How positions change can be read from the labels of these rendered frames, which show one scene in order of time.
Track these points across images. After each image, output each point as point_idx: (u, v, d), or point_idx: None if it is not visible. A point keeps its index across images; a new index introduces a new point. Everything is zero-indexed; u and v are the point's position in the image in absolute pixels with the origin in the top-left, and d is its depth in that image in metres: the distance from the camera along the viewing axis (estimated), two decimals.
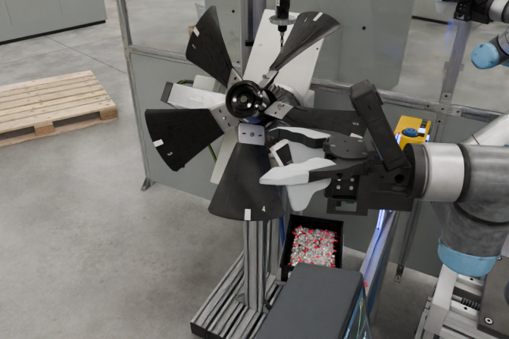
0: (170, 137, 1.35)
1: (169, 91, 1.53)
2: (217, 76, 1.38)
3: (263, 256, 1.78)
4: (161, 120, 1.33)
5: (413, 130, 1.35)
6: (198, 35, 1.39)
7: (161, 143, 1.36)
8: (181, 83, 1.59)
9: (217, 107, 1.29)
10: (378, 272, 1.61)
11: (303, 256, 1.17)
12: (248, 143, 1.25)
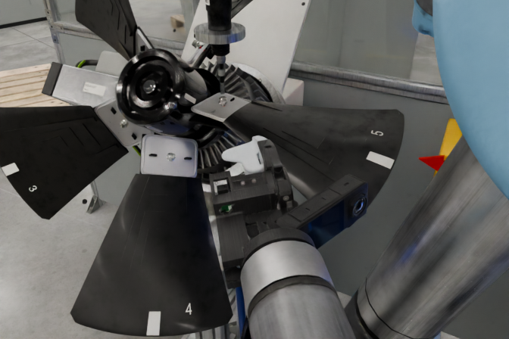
0: (29, 159, 0.73)
1: (55, 78, 0.91)
2: (120, 48, 0.76)
3: (224, 333, 1.16)
4: (10, 129, 0.72)
5: None
6: None
7: (15, 169, 0.74)
8: (81, 66, 0.97)
9: (107, 102, 0.67)
10: None
11: None
12: (160, 175, 0.63)
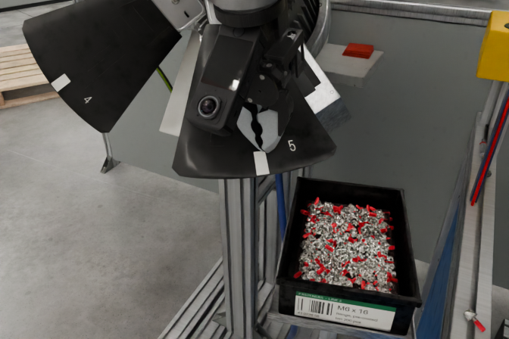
0: None
1: None
2: None
3: (253, 256, 1.15)
4: None
5: None
6: None
7: None
8: None
9: None
10: None
11: (327, 259, 0.54)
12: (155, 4, 0.67)
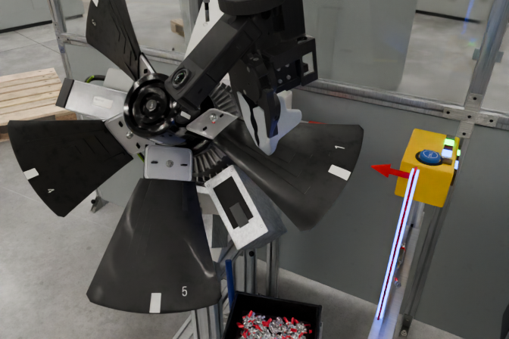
0: (103, 13, 0.88)
1: (67, 92, 1.03)
2: None
3: (218, 321, 1.28)
4: None
5: (433, 153, 0.85)
6: None
7: (96, 3, 0.89)
8: (90, 80, 1.09)
9: (146, 65, 0.78)
10: None
11: None
12: (113, 135, 0.81)
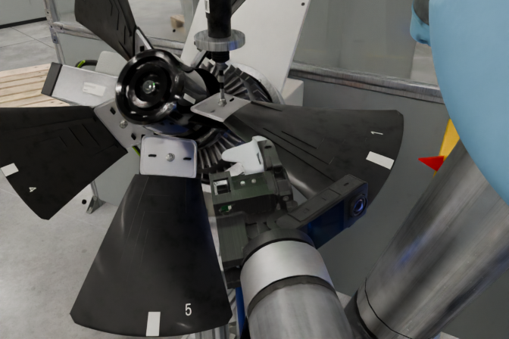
0: None
1: (54, 79, 0.91)
2: None
3: (224, 333, 1.16)
4: None
5: None
6: None
7: None
8: (81, 66, 0.97)
9: (143, 41, 0.67)
10: None
11: None
12: (104, 123, 0.69)
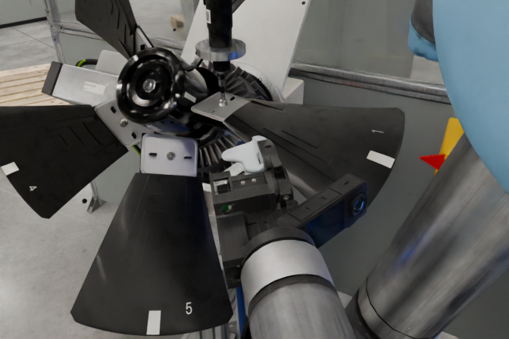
0: None
1: (54, 77, 0.91)
2: None
3: (224, 333, 1.16)
4: None
5: None
6: None
7: None
8: (81, 65, 0.97)
9: (144, 39, 0.67)
10: None
11: None
12: (104, 122, 0.69)
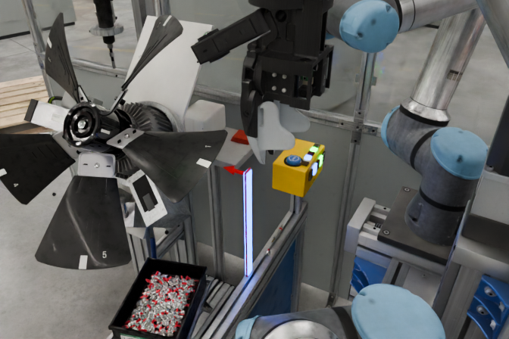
0: (54, 54, 1.18)
1: (32, 110, 1.34)
2: None
3: None
4: (58, 36, 1.15)
5: (296, 158, 1.16)
6: (163, 24, 1.07)
7: (50, 46, 1.20)
8: (52, 100, 1.40)
9: (82, 94, 1.09)
10: (278, 313, 1.42)
11: (143, 313, 0.98)
12: (59, 144, 1.12)
